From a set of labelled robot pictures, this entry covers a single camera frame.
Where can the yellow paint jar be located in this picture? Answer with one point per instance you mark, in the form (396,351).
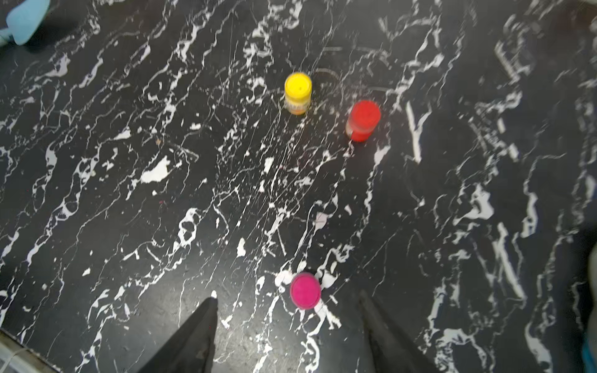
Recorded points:
(297,107)

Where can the red paint jar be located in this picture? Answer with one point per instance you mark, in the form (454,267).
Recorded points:
(358,136)

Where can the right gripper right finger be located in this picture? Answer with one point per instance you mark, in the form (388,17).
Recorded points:
(391,348)

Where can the light blue garden trowel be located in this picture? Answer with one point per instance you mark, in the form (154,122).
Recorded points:
(23,21)

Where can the magenta jar lid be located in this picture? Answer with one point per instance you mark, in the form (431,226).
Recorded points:
(305,291)

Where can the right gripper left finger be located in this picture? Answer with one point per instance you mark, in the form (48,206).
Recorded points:
(192,347)

